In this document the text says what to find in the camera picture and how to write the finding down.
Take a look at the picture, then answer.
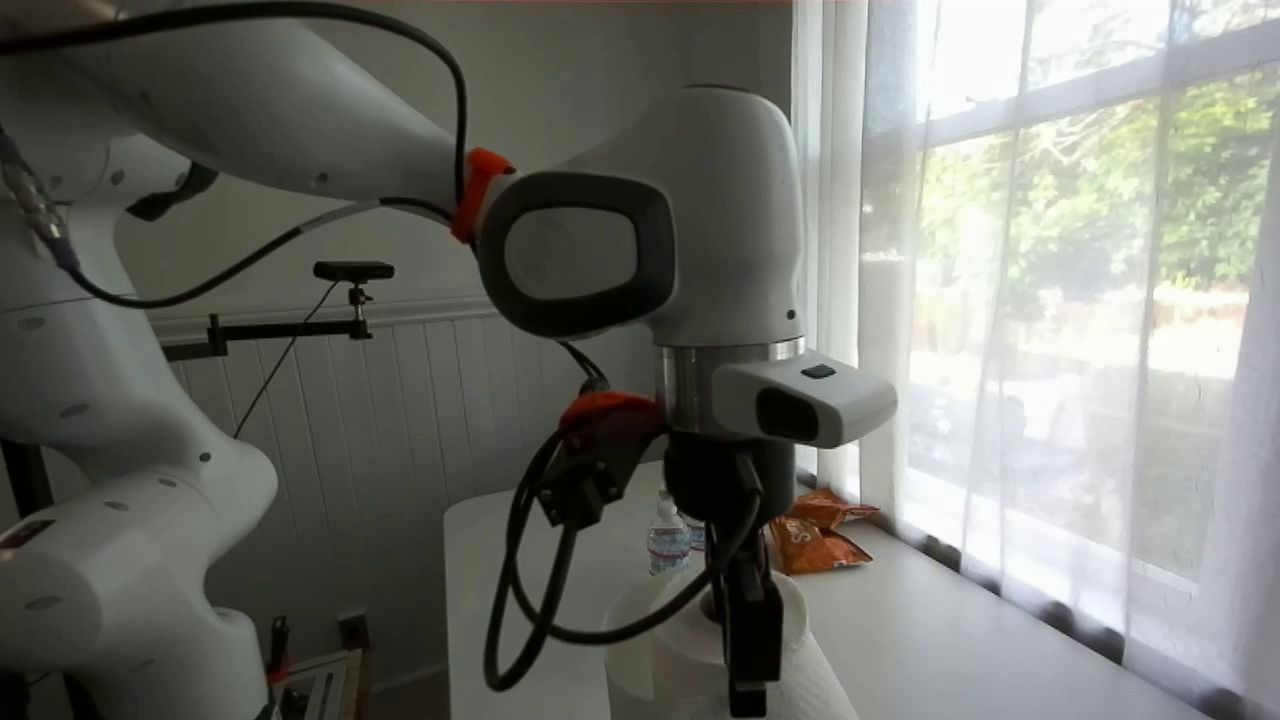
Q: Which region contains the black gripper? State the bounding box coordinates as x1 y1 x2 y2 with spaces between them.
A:
661 431 791 720

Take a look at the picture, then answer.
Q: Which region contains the white paper towel roll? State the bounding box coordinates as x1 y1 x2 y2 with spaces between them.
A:
604 566 860 720

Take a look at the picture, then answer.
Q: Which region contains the orange chips bag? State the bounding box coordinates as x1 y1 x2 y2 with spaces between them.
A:
791 484 889 530
763 517 873 581

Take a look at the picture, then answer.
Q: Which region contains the framed picture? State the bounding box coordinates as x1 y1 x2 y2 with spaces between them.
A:
280 643 371 720

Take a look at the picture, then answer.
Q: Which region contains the white framed window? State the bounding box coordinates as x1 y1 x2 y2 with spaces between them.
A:
855 0 1280 643

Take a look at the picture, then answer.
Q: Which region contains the white sheer curtain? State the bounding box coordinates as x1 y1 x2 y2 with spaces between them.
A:
790 0 1280 720

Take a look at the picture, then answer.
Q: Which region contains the black wrist camera orange mount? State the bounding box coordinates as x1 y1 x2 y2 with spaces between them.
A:
532 386 673 530

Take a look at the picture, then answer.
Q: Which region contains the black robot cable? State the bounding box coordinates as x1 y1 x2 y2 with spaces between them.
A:
0 0 776 697

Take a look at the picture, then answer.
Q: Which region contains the wall power outlet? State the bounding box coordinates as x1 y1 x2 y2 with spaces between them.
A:
331 604 382 654

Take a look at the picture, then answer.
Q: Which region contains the red handled tool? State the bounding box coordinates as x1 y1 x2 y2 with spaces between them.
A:
262 611 297 720

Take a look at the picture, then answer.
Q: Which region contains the orange cable clip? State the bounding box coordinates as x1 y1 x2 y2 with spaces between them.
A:
448 144 521 247

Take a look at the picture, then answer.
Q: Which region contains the black stereo camera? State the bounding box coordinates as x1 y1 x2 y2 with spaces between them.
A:
310 256 399 287

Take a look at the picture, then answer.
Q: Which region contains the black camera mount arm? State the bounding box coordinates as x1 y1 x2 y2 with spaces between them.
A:
158 281 382 365

